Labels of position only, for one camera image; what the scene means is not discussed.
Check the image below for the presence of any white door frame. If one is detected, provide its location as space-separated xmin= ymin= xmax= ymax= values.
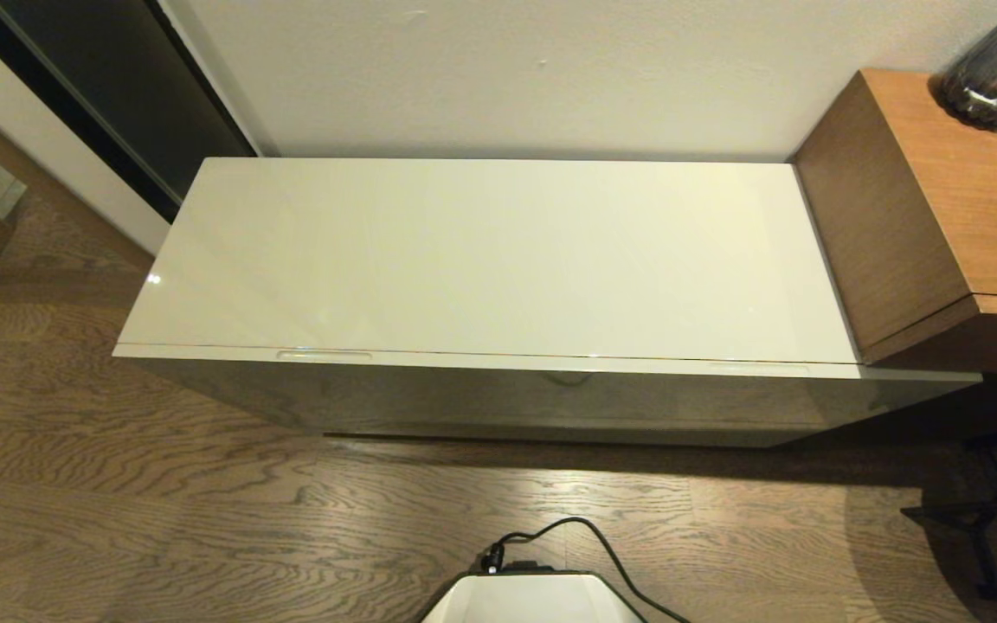
xmin=0 ymin=0 xmax=173 ymax=254

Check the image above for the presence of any black base cable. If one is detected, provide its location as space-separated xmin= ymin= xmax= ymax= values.
xmin=481 ymin=517 xmax=693 ymax=623

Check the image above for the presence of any dark door panel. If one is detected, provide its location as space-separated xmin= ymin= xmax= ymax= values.
xmin=0 ymin=0 xmax=259 ymax=222

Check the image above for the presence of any brown wooden side cabinet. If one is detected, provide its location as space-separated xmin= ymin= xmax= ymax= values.
xmin=791 ymin=67 xmax=997 ymax=376

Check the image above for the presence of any black metal stand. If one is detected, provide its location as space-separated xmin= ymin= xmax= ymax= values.
xmin=899 ymin=424 xmax=997 ymax=602

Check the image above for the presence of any beige glossy cabinet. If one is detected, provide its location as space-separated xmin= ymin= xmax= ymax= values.
xmin=113 ymin=157 xmax=863 ymax=376

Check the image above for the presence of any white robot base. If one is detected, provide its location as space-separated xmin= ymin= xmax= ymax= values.
xmin=419 ymin=573 xmax=648 ymax=623

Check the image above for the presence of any dark glass vase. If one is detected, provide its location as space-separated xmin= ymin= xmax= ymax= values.
xmin=936 ymin=0 xmax=997 ymax=132

